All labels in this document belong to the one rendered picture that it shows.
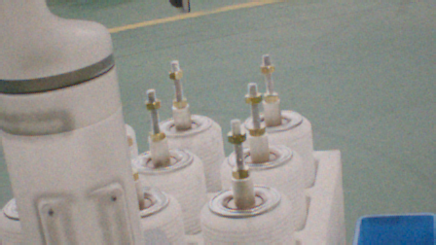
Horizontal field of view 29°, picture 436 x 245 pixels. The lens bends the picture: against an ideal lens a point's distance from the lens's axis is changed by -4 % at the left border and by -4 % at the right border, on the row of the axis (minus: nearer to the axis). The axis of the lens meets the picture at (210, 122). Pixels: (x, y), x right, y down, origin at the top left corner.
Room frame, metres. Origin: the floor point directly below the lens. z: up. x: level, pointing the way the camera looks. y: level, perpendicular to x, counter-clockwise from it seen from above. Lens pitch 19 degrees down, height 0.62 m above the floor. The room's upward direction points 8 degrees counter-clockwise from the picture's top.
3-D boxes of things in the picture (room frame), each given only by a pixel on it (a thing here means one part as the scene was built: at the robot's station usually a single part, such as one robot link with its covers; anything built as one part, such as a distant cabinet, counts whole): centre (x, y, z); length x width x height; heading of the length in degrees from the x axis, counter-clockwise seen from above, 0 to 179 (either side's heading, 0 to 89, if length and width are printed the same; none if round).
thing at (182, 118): (1.08, 0.04, 0.26); 0.02 x 0.02 x 0.03
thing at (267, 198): (0.82, -0.02, 0.25); 0.08 x 0.08 x 0.01
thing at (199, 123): (1.08, 0.04, 0.25); 0.08 x 0.08 x 0.01
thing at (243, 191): (0.82, -0.02, 0.26); 0.02 x 0.02 x 0.03
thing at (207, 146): (1.08, 0.04, 0.16); 0.10 x 0.10 x 0.18
